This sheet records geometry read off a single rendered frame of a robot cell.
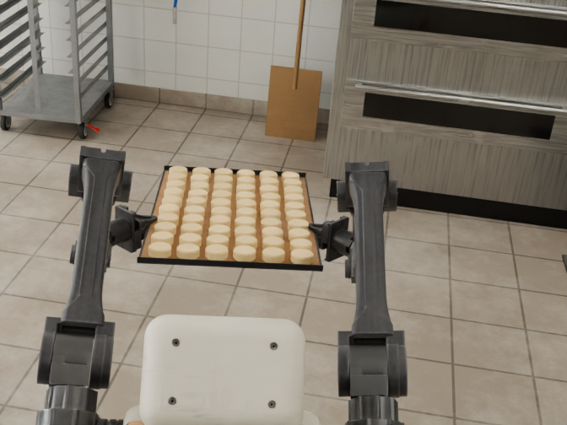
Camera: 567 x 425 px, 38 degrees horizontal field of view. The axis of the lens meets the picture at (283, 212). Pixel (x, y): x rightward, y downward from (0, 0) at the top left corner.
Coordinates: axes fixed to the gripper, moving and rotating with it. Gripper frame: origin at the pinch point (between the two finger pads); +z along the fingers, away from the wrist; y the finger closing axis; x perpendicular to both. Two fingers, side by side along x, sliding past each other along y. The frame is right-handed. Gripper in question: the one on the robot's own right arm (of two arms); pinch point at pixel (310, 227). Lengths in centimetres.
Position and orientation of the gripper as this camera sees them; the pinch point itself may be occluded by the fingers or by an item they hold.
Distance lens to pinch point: 201.3
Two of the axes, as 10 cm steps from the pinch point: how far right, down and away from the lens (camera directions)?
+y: 0.7, -9.1, -4.0
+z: -7.3, -3.2, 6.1
